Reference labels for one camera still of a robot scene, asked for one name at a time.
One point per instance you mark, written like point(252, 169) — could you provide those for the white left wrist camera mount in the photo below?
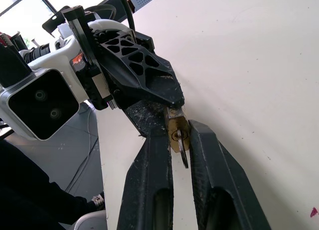
point(42, 103)

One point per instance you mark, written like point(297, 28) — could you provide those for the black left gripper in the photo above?
point(87, 53)

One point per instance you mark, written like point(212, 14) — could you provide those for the brass padlock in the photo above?
point(174, 125)

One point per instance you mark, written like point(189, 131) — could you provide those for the person in black clothing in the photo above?
point(25, 195)

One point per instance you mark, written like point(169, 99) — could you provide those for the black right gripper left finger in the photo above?
point(147, 180)

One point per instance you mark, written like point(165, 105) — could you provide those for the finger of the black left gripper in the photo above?
point(147, 115)

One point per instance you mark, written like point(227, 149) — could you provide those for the white rounded shell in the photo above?
point(92, 221)

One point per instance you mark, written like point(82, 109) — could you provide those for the silver key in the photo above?
point(184, 157)

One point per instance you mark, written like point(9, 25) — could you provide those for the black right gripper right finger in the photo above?
point(219, 180)

